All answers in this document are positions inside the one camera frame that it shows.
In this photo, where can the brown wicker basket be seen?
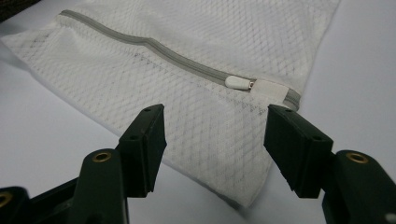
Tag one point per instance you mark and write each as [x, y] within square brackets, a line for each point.
[12, 7]

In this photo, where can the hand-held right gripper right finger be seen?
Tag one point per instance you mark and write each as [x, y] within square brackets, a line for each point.
[299, 155]

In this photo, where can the white mesh laundry bag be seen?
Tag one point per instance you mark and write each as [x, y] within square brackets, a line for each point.
[186, 31]

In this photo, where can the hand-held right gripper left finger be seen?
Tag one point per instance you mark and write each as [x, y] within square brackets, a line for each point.
[143, 155]

